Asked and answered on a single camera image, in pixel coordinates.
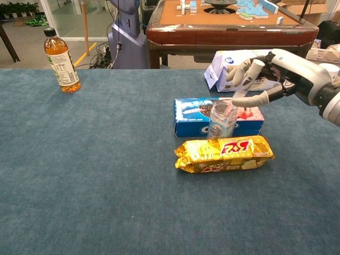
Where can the green floor item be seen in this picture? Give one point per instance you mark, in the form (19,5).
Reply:
(37,20)

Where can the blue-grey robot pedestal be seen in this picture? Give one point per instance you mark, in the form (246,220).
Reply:
(127,45)

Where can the wooden pole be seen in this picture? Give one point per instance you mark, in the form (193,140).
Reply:
(85,26)

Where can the dark furniture leg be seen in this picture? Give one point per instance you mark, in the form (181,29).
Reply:
(9,45)

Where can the brown mahjong table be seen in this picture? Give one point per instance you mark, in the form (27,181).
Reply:
(212,34)

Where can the blue table mat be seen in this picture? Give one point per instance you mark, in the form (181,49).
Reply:
(106,159)

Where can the row of potted plants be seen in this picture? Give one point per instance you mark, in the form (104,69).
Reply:
(16,9)

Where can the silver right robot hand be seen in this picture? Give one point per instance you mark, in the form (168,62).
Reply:
(300,71)

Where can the blue Oreo cookie box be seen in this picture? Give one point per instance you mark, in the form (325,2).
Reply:
(191,127)

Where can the black mahjong table turntable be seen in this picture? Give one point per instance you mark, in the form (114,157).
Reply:
(220,6)

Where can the small white plastic bottle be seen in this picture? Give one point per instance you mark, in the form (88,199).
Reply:
(332,69)

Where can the glass jar with cartoon print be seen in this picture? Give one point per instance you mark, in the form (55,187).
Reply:
(220,130)

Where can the cardboard box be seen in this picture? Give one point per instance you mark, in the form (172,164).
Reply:
(317,10)

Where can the white tissue pack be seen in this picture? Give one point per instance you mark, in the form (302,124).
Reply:
(217,69)

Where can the white plastic basket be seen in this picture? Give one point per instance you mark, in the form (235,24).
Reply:
(324,55)

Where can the white tube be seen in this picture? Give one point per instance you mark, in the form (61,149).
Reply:
(257,65)

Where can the black bag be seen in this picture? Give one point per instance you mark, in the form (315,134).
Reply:
(329,34)

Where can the single blue-white mahjong tile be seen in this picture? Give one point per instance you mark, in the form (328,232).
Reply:
(279,20)

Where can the yellow cracker pack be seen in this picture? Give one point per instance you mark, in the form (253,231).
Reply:
(212,156)

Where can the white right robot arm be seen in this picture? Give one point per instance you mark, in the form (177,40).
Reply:
(332,106)

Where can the amber tea bottle black cap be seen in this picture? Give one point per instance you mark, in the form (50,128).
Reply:
(62,69)

